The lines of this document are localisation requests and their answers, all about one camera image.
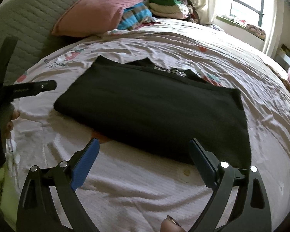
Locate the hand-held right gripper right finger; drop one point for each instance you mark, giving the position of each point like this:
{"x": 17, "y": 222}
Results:
{"x": 203, "y": 164}

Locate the printed white bed sheet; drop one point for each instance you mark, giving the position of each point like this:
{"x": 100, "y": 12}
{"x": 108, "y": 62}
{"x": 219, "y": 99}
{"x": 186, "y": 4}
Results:
{"x": 135, "y": 186}

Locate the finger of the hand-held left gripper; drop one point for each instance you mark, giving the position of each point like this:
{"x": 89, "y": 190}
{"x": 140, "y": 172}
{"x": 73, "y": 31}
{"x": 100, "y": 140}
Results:
{"x": 6, "y": 58}
{"x": 31, "y": 89}

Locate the mixed clothes pile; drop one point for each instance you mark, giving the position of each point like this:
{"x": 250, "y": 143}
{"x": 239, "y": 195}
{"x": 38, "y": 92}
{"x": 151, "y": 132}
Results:
{"x": 189, "y": 9}

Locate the cream folded garment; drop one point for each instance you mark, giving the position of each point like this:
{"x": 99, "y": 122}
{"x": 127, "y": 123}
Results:
{"x": 166, "y": 10}

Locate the white curtain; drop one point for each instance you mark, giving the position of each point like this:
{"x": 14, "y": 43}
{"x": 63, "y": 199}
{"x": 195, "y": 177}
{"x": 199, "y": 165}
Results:
{"x": 207, "y": 0}

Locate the window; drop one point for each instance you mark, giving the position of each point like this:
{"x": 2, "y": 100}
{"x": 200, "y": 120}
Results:
{"x": 246, "y": 0}

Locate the windowsill clutter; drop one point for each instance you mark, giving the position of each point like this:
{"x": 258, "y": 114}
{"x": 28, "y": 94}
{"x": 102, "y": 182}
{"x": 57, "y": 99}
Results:
{"x": 246, "y": 26}

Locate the person's left hand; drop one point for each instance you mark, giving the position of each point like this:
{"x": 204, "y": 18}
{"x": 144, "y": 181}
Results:
{"x": 13, "y": 120}

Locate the person's right hand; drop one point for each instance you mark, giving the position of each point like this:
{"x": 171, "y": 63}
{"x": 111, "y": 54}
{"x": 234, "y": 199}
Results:
{"x": 171, "y": 224}

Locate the black sweater with orange cuffs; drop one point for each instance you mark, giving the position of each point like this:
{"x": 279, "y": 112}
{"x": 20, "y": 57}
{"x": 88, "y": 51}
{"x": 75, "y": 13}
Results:
{"x": 147, "y": 111}

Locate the blue patterned pillow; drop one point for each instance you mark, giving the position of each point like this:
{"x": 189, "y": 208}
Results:
{"x": 133, "y": 17}

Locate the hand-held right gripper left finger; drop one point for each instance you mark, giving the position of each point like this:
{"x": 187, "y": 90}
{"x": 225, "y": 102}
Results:
{"x": 83, "y": 166}

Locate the grey quilted headboard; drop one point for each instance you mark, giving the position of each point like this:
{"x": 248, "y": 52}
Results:
{"x": 26, "y": 12}

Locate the pink pillow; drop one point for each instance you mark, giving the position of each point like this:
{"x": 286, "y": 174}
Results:
{"x": 94, "y": 12}

